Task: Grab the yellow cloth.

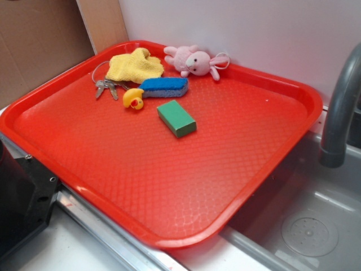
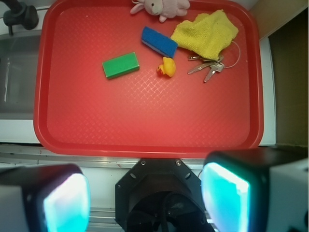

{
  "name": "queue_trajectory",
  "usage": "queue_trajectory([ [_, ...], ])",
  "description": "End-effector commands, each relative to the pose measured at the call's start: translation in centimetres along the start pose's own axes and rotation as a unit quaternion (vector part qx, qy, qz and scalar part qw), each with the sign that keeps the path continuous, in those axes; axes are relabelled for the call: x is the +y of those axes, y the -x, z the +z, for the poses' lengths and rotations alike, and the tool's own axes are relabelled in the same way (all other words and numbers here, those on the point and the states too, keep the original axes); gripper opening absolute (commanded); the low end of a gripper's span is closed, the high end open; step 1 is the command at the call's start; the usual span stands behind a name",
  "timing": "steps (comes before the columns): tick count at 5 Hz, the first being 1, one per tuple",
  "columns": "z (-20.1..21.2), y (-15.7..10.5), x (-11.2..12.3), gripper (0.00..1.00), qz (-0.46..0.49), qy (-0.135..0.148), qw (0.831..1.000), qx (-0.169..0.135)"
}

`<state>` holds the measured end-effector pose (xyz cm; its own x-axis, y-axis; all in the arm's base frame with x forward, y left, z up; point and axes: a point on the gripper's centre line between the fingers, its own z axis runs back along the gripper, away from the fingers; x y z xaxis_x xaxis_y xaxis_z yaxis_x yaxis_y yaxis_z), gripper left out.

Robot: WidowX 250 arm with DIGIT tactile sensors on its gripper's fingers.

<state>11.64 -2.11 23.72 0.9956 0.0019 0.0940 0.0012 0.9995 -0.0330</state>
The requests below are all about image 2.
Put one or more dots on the silver key bunch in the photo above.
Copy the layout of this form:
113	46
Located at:
215	65

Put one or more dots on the grey sink faucet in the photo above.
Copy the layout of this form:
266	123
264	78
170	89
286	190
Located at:
20	13

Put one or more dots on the green block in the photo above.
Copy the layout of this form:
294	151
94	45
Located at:
121	65

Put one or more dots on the yellow cloth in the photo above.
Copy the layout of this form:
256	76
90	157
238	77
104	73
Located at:
207	35

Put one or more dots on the red plastic tray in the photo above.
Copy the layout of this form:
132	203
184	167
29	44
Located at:
78	111

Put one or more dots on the yellow rubber duck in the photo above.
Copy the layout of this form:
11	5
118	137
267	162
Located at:
168	67

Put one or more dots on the brown cardboard panel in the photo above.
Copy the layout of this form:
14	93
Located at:
290	58

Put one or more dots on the pink plush bunny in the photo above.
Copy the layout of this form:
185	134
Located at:
164	9

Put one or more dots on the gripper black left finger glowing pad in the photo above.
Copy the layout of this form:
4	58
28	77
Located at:
52	198

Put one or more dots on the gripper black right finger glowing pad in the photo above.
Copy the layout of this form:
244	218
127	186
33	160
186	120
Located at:
265	189

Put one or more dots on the blue sponge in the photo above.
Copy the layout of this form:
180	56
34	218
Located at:
159	42

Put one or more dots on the grey sink basin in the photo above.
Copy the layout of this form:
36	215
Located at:
18	70

